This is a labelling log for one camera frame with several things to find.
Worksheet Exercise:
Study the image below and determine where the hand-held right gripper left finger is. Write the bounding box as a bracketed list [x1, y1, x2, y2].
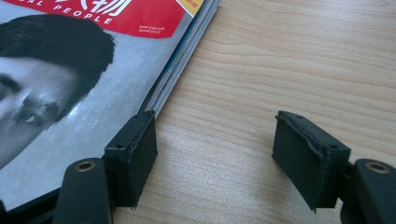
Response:
[104, 109, 159, 209]

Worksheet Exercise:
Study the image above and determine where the stack of magazines underneath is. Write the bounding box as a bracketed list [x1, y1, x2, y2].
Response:
[143, 0, 222, 119]

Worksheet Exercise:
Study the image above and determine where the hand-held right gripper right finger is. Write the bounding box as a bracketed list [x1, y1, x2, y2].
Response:
[272, 109, 352, 213]

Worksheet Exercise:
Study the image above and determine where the magazine with face cover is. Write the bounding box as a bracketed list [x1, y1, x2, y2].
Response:
[0, 0, 206, 213]

